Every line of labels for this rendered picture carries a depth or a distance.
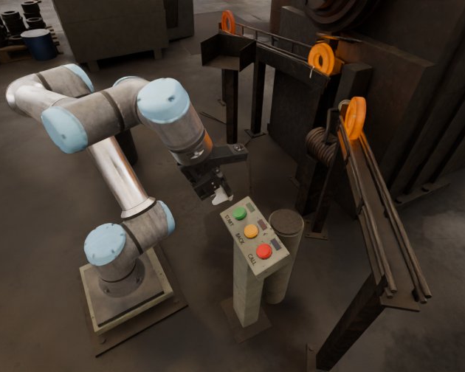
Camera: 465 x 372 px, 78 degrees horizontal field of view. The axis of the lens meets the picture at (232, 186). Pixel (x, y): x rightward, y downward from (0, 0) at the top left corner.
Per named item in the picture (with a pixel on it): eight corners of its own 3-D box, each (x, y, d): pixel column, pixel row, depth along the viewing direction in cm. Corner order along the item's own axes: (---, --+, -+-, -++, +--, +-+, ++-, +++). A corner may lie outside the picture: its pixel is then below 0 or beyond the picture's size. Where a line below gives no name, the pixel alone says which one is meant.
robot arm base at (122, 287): (102, 305, 114) (93, 293, 107) (97, 265, 127) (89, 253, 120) (149, 286, 120) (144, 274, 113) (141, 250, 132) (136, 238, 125)
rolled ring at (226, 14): (229, 9, 206) (233, 9, 207) (219, 12, 221) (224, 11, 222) (232, 38, 215) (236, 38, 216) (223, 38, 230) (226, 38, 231)
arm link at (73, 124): (-8, 83, 93) (40, 108, 48) (32, 71, 99) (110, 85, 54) (13, 116, 99) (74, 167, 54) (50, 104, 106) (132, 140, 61)
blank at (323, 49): (314, 40, 143) (309, 41, 142) (336, 46, 131) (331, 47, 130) (311, 72, 152) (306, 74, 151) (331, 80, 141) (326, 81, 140)
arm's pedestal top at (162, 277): (97, 336, 112) (94, 332, 109) (82, 271, 132) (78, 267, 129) (174, 295, 124) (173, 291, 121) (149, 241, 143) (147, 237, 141)
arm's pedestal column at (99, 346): (96, 358, 114) (89, 351, 108) (77, 277, 138) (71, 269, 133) (188, 306, 128) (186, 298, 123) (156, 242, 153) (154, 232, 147)
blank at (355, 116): (350, 140, 117) (342, 139, 118) (356, 101, 115) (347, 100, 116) (362, 138, 102) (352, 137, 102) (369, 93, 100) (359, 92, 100)
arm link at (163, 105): (159, 70, 57) (190, 79, 51) (186, 117, 66) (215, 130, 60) (123, 100, 54) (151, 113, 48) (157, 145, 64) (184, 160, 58)
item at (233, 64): (221, 131, 229) (218, 32, 179) (251, 140, 219) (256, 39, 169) (207, 144, 216) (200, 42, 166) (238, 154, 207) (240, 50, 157)
